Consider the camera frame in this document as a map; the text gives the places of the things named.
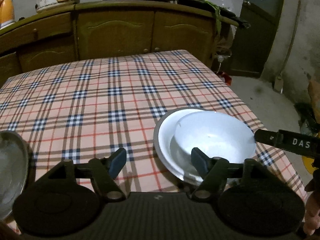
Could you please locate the yellow bucket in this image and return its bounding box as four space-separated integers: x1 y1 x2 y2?
302 154 319 175

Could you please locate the dark door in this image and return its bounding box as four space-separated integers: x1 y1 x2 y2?
229 0 284 77

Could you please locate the person's right hand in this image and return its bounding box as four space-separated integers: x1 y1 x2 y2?
303 169 319 236

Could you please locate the shallow white bowl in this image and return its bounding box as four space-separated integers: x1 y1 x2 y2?
157 108 208 183

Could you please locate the red item on floor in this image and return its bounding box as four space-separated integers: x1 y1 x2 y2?
216 71 232 86

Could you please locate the blue-white ceramic bowl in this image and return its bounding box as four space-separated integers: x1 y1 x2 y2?
170 111 256 175

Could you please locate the plaid tablecloth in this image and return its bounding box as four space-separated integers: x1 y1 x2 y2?
0 49 309 234

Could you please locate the brown wooden sideboard cabinet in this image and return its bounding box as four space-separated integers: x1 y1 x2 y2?
1 0 229 83

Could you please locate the steel mixing bowl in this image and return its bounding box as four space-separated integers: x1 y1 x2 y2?
1 131 29 220

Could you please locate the green cloth on cabinet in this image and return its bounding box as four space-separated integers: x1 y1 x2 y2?
177 0 251 56

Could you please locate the orange electric kettle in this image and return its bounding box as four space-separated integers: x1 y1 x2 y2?
0 0 15 29

